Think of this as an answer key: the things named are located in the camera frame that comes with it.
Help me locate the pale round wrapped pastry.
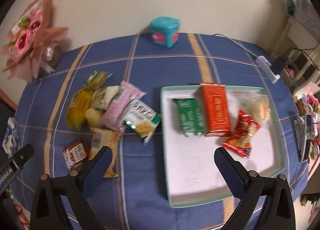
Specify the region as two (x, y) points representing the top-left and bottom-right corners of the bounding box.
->
(85, 108), (104, 128)

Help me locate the white brown-print snack packet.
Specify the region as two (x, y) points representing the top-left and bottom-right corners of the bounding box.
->
(91, 86), (120, 110)

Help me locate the white power strip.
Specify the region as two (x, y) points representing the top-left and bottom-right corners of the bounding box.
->
(255, 55), (280, 84)

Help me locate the colourful clutter pile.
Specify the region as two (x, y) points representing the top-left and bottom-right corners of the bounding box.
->
(294, 94), (319, 162)

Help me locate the blue white crumpled wrapper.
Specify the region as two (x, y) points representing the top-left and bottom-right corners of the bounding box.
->
(2, 117), (19, 157)

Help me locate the red white small snack packet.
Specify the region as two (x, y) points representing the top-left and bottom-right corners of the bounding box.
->
(62, 139), (90, 171)

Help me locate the blue plaid tablecloth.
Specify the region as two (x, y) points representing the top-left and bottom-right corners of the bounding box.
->
(11, 34), (308, 229)

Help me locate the pink flower bouquet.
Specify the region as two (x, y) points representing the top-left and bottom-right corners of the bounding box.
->
(2, 0), (69, 82)

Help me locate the green white cracker packet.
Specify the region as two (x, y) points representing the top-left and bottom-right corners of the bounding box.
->
(120, 99), (161, 145)

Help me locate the white teal-rimmed tray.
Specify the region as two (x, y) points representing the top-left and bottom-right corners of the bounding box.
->
(160, 85), (286, 208)

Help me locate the long red snack packet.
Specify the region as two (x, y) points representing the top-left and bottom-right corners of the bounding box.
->
(200, 82), (231, 137)

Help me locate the beige orange-print snack packet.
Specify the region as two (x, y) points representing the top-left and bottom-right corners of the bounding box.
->
(88, 127), (121, 178)

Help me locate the white cable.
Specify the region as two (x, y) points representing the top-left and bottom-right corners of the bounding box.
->
(212, 33), (261, 59)

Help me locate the small green yellow candy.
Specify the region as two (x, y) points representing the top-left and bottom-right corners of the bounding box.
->
(84, 70), (113, 90)

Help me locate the yellow cake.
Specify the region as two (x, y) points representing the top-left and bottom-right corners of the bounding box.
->
(66, 88), (93, 130)

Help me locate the pink snack packet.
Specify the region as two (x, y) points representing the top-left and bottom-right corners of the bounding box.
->
(100, 80), (146, 133)

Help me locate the black power adapter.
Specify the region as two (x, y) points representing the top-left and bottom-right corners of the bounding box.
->
(270, 57), (286, 75)

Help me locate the teal pink house box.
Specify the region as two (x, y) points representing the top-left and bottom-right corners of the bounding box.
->
(149, 16), (181, 48)

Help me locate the green snack packet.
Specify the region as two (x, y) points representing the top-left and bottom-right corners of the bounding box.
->
(173, 98), (204, 137)

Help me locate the clear round bun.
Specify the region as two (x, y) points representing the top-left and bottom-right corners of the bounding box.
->
(240, 94), (271, 127)

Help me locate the red festive snack bag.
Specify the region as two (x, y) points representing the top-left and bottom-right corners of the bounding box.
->
(222, 109), (261, 159)

